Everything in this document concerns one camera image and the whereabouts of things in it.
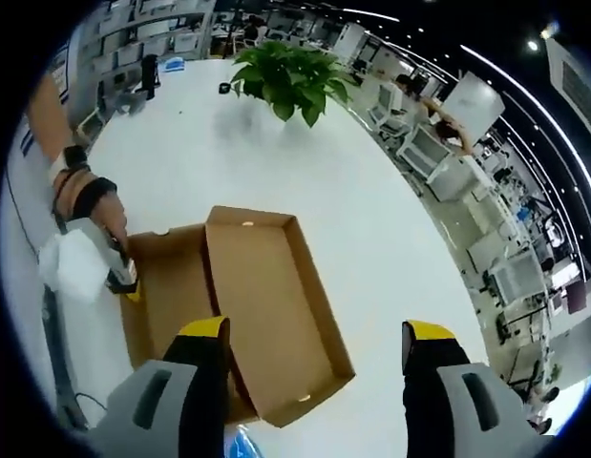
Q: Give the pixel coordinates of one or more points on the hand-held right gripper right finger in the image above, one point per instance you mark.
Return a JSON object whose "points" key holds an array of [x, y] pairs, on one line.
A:
{"points": [[476, 410]]}

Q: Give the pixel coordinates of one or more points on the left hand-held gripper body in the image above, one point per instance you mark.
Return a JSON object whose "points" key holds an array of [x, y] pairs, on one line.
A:
{"points": [[75, 257]]}

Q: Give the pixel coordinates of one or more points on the white square pillar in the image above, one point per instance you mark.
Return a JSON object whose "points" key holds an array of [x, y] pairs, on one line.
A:
{"points": [[474, 102]]}

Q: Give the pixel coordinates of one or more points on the blue soft wet wipes pack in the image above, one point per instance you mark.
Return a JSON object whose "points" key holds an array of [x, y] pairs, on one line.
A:
{"points": [[242, 443]]}

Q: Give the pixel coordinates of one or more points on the ceiling air vent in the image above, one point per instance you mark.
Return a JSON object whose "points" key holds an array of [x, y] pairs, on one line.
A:
{"points": [[576, 81]]}

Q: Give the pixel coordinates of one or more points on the brown cardboard shoe box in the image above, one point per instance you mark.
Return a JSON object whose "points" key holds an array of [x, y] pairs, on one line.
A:
{"points": [[266, 286]]}

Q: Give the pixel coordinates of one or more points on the person's left hand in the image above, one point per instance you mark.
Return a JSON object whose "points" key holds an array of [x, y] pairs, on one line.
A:
{"points": [[109, 210]]}

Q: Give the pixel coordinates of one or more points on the green potted plant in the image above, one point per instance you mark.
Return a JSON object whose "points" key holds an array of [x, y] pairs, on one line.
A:
{"points": [[295, 81]]}

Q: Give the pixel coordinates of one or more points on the black puck device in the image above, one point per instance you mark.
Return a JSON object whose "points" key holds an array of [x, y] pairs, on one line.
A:
{"points": [[225, 89]]}

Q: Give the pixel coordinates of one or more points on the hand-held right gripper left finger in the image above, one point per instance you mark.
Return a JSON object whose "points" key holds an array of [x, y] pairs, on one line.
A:
{"points": [[152, 410]]}

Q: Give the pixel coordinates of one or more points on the black upright object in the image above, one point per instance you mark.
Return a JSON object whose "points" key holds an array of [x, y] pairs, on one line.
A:
{"points": [[150, 76]]}

